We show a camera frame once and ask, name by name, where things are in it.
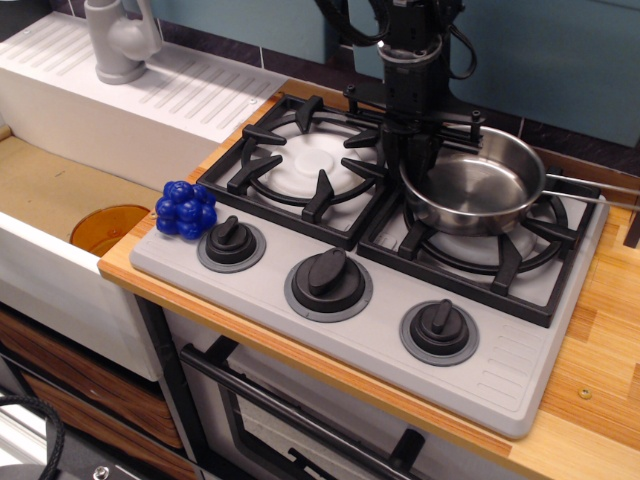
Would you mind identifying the black right burner grate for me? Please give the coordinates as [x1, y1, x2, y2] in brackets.
[357, 182, 608, 328]

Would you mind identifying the white right burner plate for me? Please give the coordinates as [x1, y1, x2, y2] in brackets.
[416, 200, 568, 276]

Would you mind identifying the black stove knob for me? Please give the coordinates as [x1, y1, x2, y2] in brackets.
[400, 299, 480, 367]
[197, 215, 267, 274]
[284, 248, 373, 323]

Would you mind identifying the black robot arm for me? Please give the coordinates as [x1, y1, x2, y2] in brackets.
[317, 1, 484, 184]

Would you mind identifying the black middle stove knob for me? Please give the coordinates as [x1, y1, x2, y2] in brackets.
[284, 248, 373, 323]

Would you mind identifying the stainless steel pan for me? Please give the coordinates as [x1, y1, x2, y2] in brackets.
[398, 127, 639, 236]

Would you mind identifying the upper wooden drawer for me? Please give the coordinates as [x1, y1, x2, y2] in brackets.
[1, 305, 181, 448]

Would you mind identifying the teal cabinet left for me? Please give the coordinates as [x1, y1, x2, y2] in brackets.
[151, 0, 341, 63]

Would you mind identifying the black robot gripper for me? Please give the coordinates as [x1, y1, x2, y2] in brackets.
[344, 47, 484, 187]

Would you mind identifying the blue toy blueberry cluster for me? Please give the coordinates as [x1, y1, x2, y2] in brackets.
[155, 180, 217, 240]

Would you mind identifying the black left burner grate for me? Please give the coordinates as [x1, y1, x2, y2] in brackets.
[198, 95, 400, 250]

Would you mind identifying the lower wooden drawer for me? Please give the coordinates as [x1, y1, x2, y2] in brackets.
[23, 373, 198, 480]

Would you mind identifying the teal cabinet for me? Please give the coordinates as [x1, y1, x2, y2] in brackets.
[349, 0, 640, 149]
[151, 0, 341, 63]

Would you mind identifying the white toy sink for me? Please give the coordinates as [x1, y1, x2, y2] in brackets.
[1, 13, 284, 381]

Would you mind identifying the black braided cable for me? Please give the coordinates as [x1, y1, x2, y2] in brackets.
[0, 394, 67, 480]

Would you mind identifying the teal cabinet right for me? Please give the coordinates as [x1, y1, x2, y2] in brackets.
[349, 0, 640, 149]

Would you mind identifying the black left stove knob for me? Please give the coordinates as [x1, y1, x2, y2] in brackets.
[197, 215, 267, 274]

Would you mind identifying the black right stove knob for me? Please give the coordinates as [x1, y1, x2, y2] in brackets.
[400, 299, 480, 367]

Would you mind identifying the black burner grate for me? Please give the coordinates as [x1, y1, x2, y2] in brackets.
[357, 182, 608, 328]
[198, 95, 400, 250]

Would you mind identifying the wooden drawer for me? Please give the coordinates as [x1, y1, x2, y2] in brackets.
[1, 305, 181, 448]
[23, 373, 198, 480]

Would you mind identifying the grey toy faucet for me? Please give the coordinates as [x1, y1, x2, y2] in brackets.
[84, 0, 162, 85]

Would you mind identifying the oven door with handle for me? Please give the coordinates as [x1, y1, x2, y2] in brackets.
[165, 311, 516, 479]

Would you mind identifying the grey toy stove top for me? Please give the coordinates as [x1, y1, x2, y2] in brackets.
[128, 93, 610, 441]

